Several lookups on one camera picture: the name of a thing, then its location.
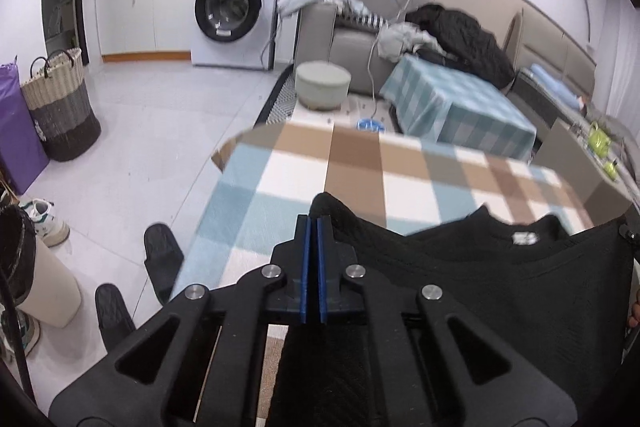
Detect cream trash bin black liner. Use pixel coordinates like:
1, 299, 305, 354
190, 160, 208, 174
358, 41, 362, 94
0, 207, 82, 328

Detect white garment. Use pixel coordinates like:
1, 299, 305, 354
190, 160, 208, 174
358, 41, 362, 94
376, 23, 443, 60

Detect woven laundry basket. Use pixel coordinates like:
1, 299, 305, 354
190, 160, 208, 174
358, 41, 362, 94
21, 48, 102, 162

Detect white base cabinets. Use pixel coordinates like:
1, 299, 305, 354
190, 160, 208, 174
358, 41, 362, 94
94, 0, 193, 62

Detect white sneaker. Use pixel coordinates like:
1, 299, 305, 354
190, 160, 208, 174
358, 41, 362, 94
20, 199, 71, 248

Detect green figurine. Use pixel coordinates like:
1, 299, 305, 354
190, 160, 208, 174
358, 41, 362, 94
586, 122, 612, 155

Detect grey sofa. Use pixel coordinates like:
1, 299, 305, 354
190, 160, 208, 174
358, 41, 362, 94
295, 2, 516, 98

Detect black slipper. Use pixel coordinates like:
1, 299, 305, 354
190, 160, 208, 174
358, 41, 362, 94
144, 223, 185, 305
95, 283, 137, 350

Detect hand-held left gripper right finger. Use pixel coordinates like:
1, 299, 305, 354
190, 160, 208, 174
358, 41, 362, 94
312, 214, 579, 427

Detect purple bag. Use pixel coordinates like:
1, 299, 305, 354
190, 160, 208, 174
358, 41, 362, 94
0, 62, 51, 195

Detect round white stool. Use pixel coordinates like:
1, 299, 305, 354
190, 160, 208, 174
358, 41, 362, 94
295, 62, 351, 111

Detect white washing machine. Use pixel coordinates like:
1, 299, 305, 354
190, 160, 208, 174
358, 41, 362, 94
190, 0, 285, 70

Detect teal checked tablecloth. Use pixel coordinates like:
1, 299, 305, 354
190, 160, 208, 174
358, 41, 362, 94
380, 54, 538, 160

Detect white cable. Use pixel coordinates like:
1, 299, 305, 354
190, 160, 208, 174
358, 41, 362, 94
366, 0, 418, 120

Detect black t-shirt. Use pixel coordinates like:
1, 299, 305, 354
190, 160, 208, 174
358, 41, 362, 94
265, 192, 636, 427

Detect black jacket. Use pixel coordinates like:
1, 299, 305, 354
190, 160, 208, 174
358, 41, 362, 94
405, 4, 516, 90

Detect beige padded headboard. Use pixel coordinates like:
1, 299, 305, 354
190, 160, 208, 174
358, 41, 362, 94
510, 7, 598, 88

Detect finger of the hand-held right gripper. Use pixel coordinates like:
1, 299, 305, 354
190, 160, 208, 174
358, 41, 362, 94
618, 221, 640, 253

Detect blue pillow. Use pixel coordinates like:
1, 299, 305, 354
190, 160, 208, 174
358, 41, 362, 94
530, 64, 581, 108

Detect houndstooth cushion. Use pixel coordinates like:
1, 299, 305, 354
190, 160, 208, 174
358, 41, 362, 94
340, 4, 391, 30

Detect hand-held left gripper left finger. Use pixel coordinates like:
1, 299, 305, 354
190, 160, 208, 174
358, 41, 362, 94
47, 214, 313, 427

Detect brown blue plaid tablecloth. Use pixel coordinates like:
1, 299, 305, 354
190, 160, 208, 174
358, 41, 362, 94
170, 124, 598, 427

